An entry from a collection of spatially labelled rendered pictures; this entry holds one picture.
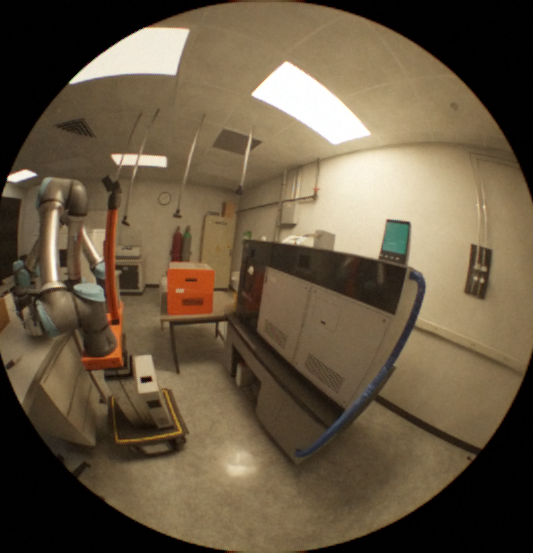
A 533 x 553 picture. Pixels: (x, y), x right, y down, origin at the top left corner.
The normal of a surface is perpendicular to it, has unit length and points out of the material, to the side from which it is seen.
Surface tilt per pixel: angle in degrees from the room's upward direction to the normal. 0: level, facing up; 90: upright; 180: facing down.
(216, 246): 90
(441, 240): 90
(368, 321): 90
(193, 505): 0
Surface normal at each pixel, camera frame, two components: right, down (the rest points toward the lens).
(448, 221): -0.84, -0.01
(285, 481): 0.15, -0.97
